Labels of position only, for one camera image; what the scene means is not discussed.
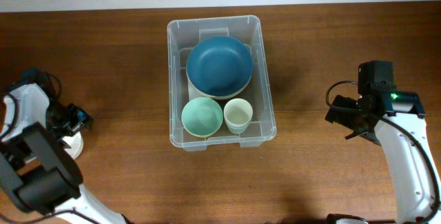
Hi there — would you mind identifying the white small bowl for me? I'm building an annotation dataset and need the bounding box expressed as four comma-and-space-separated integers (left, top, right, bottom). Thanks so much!
62, 132, 84, 160

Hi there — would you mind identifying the cream cup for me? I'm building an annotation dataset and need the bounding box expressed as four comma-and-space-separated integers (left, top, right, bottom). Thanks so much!
224, 98, 254, 124

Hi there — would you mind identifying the cream plate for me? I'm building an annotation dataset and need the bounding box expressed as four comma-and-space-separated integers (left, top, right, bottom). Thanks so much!
187, 79, 249, 101

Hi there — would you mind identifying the mint small bowl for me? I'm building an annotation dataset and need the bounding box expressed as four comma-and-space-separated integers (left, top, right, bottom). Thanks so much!
181, 97, 223, 134

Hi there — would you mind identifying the blue plate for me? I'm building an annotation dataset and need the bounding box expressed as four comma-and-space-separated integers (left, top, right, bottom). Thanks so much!
186, 36, 254, 96

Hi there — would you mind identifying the mint green cup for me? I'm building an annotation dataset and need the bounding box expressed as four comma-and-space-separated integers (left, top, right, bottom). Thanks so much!
227, 123, 249, 134

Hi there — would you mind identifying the grey cup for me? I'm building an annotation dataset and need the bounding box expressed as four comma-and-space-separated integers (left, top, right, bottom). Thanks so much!
225, 119, 251, 132

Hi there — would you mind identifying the yellow small bowl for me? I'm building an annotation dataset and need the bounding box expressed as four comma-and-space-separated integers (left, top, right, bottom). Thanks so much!
187, 130, 218, 138

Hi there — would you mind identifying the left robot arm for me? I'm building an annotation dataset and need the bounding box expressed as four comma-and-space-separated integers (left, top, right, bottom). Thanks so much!
1, 68, 129, 223

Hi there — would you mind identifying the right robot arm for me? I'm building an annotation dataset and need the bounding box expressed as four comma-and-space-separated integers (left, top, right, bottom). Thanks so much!
325, 61, 440, 223

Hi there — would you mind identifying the clear plastic storage container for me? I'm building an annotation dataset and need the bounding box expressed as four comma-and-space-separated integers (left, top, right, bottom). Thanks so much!
167, 15, 277, 152

